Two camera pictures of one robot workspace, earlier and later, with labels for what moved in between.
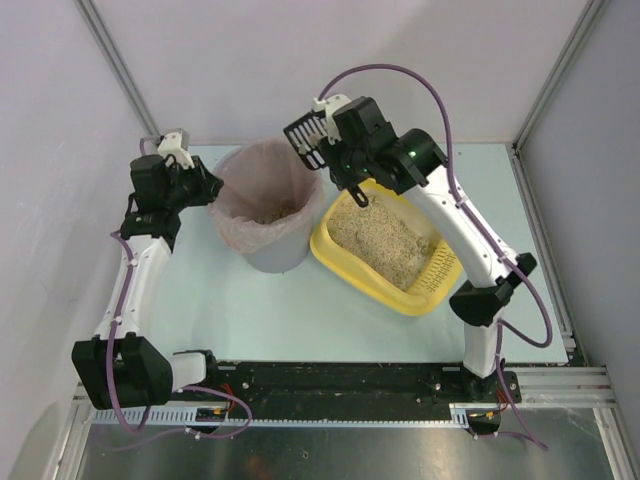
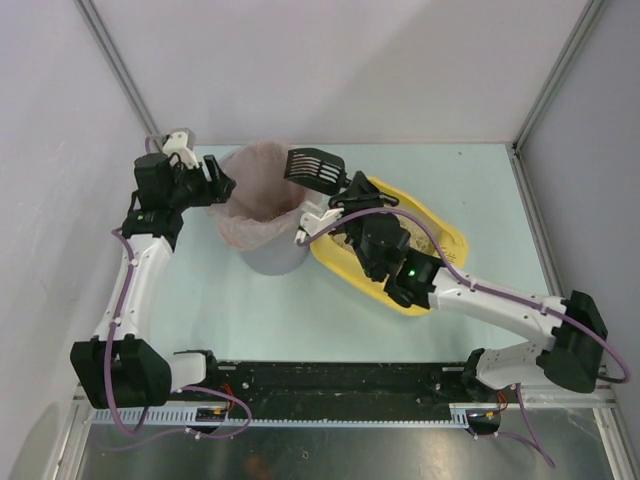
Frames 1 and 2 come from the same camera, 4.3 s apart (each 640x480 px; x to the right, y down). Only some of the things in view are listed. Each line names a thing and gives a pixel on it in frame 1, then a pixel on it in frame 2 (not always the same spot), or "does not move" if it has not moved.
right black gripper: (351, 173) to (358, 201)
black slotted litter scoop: (307, 135) to (317, 168)
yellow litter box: (432, 288) does not move
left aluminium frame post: (120, 64) does not move
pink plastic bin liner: (268, 185) does not move
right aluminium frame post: (523, 180) does not move
